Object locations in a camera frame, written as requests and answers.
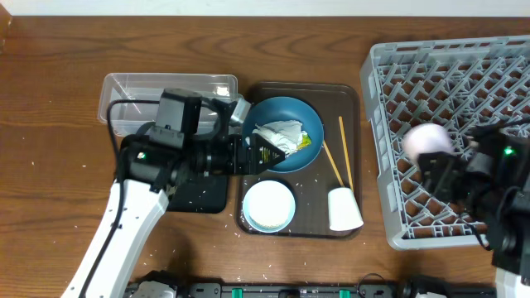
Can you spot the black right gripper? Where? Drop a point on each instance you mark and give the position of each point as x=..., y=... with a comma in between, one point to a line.
x=440, y=175

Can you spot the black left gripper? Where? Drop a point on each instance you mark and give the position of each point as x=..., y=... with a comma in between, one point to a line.
x=249, y=156

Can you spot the white napkin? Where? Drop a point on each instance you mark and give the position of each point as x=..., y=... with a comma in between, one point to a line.
x=282, y=134

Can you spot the yellow green snack wrapper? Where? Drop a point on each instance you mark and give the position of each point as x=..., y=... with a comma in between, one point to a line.
x=304, y=141

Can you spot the small light blue bowl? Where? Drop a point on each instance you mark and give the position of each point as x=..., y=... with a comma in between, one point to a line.
x=268, y=206

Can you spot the wooden chopstick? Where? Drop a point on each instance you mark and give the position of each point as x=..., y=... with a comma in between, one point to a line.
x=346, y=153
x=333, y=165

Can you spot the white paper cup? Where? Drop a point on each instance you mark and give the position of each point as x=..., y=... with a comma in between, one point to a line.
x=343, y=210

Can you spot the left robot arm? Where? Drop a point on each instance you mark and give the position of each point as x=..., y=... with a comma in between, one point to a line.
x=189, y=140

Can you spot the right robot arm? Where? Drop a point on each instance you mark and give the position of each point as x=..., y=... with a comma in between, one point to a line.
x=492, y=187

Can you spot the grey dishwasher rack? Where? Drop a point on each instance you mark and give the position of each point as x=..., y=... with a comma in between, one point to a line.
x=458, y=84

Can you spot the blue plate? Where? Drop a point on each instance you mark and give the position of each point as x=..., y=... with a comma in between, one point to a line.
x=284, y=108

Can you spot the brown serving tray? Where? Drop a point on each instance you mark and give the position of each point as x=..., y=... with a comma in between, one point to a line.
x=312, y=184

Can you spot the black plastic tray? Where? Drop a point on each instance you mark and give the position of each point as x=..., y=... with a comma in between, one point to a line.
x=207, y=195

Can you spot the clear plastic bin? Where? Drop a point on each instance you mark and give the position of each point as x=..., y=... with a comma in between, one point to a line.
x=128, y=117

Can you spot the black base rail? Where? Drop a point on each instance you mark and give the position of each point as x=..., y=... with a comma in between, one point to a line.
x=163, y=284

